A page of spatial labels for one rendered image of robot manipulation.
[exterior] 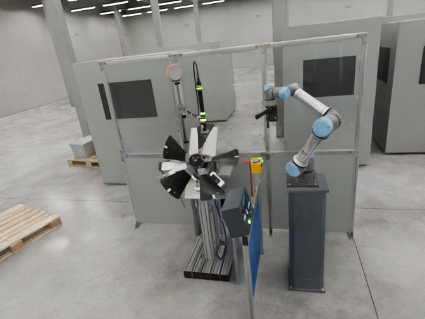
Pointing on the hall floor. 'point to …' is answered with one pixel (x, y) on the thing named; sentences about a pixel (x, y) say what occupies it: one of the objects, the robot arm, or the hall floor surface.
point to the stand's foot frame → (208, 268)
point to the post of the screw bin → (236, 261)
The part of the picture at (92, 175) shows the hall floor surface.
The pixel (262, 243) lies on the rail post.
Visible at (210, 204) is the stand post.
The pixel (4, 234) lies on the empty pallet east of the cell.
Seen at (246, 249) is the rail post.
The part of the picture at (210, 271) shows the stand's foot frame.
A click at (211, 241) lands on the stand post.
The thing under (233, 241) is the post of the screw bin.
